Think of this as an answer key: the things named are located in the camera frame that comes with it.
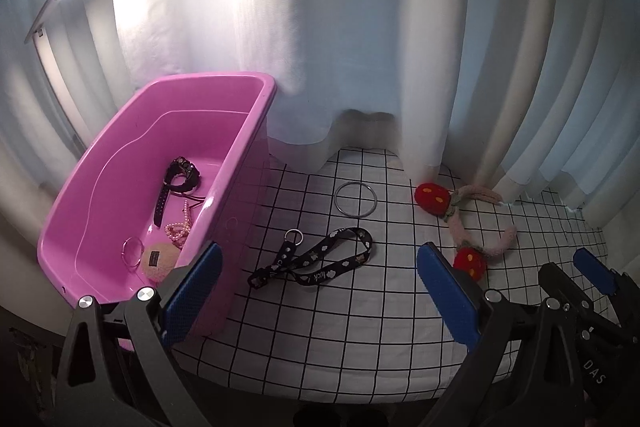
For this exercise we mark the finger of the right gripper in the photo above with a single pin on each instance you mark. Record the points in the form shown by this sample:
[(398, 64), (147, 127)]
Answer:
[(620, 288)]

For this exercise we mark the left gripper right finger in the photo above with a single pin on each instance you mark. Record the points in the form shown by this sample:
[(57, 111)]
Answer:
[(513, 373)]

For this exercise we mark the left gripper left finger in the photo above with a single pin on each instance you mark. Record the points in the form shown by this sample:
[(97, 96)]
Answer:
[(116, 367)]

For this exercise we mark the pink strawberry plush headband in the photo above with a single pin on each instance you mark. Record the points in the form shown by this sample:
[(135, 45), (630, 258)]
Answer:
[(471, 257)]

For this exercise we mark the checkered white bed sheet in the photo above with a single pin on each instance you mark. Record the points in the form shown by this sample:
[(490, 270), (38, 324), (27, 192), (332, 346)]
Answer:
[(372, 335)]

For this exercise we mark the black wrist watch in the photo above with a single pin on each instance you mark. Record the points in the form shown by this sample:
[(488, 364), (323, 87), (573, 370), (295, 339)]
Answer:
[(181, 178)]

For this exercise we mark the pink plastic tub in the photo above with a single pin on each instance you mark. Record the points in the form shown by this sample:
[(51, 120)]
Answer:
[(102, 220)]

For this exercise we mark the white curtain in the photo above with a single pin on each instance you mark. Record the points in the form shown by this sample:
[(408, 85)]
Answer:
[(516, 95)]

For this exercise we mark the white desk lamp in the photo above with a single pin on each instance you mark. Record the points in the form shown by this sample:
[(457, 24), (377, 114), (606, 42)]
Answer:
[(38, 37)]

